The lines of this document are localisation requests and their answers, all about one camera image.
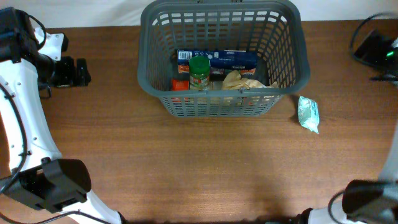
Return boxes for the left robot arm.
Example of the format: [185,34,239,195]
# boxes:
[1,7,125,223]

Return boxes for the green lid jar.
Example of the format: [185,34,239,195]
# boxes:
[188,55,211,89]

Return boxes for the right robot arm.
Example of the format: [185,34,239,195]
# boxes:
[294,30,397,223]

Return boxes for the grey plastic basket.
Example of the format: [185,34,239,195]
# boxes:
[137,1,310,117]

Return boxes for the blue tissue box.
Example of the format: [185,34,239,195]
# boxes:
[177,50,257,75]

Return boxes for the orange spaghetti packet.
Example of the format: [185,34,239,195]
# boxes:
[170,78,224,105]

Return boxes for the pale green wipes packet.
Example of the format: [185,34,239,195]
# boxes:
[297,96,320,134]

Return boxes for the beige paper pouch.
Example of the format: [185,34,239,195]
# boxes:
[221,70,278,105]

